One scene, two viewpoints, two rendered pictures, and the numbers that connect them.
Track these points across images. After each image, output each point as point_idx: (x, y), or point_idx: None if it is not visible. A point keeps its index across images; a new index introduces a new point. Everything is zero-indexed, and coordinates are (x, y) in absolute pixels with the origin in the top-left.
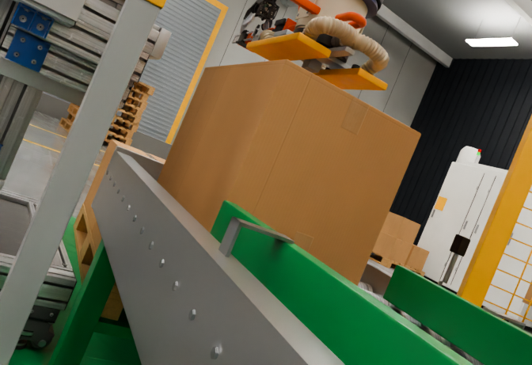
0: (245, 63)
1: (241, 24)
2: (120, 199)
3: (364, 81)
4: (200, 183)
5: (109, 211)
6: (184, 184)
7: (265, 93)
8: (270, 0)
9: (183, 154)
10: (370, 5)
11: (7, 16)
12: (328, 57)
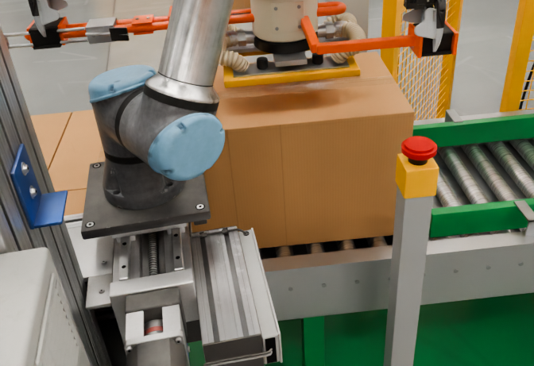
0: (321, 121)
1: (38, 24)
2: (312, 288)
3: None
4: (337, 218)
5: (286, 304)
6: (296, 229)
7: (400, 140)
8: None
9: (250, 216)
10: None
11: (94, 356)
12: None
